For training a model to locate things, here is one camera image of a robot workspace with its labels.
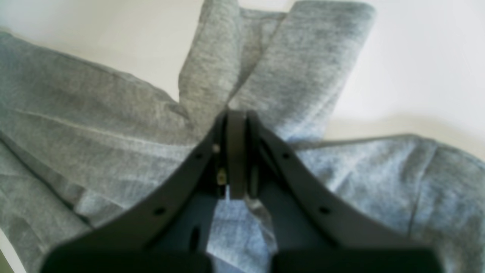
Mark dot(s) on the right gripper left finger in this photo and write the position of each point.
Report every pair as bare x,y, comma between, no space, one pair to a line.
168,231

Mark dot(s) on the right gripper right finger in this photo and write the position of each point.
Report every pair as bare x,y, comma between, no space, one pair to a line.
317,232

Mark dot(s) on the grey T-shirt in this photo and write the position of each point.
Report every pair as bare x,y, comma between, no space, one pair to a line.
82,143

